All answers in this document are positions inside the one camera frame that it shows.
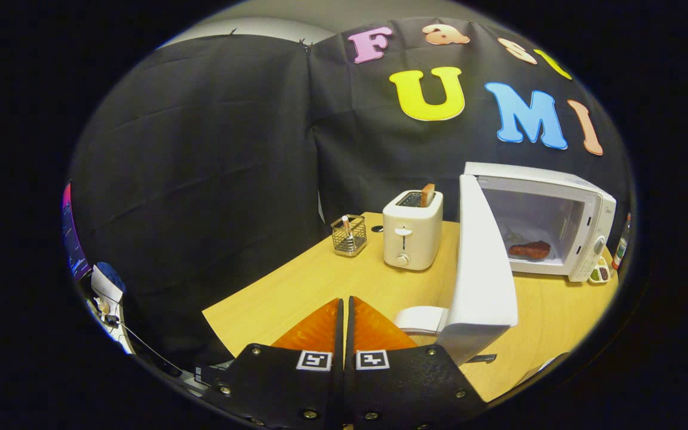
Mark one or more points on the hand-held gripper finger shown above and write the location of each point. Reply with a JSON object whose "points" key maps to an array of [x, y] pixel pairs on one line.
{"points": [[339, 370], [350, 370]]}

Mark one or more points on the white toaster oven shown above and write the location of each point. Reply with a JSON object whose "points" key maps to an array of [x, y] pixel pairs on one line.
{"points": [[481, 269]]}

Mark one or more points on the brown meat slice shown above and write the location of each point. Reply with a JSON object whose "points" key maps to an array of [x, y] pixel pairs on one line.
{"points": [[532, 249]]}

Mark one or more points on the white pop-up toaster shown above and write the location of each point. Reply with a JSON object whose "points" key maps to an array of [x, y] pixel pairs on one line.
{"points": [[415, 239]]}

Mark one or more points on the toast slice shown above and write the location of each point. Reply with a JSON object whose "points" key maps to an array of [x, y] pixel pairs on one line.
{"points": [[427, 194]]}

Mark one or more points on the white box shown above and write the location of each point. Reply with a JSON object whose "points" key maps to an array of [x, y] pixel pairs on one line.
{"points": [[105, 286]]}

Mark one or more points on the white divided dish with beans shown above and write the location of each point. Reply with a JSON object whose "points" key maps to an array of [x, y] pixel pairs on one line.
{"points": [[599, 273]]}

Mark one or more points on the computer monitor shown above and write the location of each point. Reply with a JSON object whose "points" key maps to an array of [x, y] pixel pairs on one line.
{"points": [[72, 239]]}

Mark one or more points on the plastic bottle with red cap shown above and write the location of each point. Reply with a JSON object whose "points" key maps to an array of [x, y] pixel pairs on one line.
{"points": [[622, 245]]}

